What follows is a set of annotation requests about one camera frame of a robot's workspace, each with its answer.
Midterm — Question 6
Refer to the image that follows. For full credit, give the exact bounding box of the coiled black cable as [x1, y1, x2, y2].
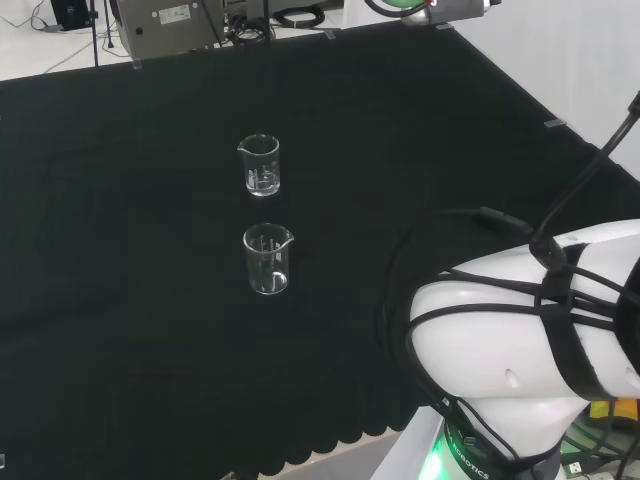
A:
[272, 7, 326, 29]

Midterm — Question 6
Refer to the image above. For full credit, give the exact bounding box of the blue-legged tripod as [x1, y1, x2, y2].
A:
[89, 0, 117, 69]

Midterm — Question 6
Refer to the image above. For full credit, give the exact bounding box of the black cable bundle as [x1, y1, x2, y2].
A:
[222, 12, 274, 47]

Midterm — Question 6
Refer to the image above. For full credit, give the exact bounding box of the looped black cable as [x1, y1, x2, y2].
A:
[375, 205, 534, 466]

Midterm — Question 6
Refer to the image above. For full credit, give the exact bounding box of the thick black cable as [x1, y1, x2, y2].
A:
[529, 88, 640, 274]

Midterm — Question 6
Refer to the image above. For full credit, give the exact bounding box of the clear glass beaker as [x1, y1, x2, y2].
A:
[242, 222, 296, 297]
[236, 133, 281, 198]

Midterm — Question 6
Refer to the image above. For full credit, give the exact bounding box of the thin black stand pole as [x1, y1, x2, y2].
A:
[261, 0, 275, 45]

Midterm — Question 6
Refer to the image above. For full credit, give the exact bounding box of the black computer tower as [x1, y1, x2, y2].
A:
[51, 0, 94, 32]

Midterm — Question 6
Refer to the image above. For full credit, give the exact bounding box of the grey metal box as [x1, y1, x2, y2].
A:
[110, 0, 227, 60]

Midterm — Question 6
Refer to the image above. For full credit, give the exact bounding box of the black bench cloth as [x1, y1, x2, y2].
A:
[0, 23, 640, 480]

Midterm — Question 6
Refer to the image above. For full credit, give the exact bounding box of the silver device with green light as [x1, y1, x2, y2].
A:
[364, 0, 504, 26]

